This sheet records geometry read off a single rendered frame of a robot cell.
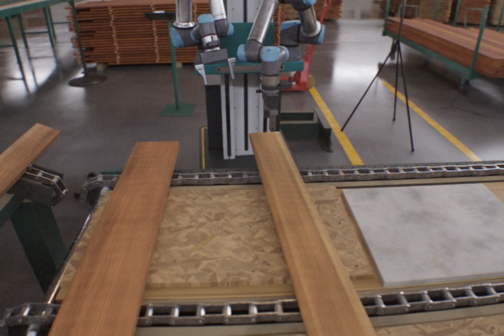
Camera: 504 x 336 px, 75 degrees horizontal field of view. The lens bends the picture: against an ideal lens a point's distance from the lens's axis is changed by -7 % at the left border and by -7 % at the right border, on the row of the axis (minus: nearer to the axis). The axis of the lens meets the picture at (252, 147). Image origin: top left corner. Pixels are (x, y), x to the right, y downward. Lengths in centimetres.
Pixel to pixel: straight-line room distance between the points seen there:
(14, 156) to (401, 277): 150
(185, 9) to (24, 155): 107
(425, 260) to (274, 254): 46
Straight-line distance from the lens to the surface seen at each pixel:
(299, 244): 108
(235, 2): 229
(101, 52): 668
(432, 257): 121
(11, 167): 161
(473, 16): 1429
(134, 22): 635
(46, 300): 121
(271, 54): 142
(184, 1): 199
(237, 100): 244
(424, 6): 1318
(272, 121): 147
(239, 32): 223
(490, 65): 530
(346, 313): 94
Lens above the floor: 161
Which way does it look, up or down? 28 degrees down
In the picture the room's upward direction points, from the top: straight up
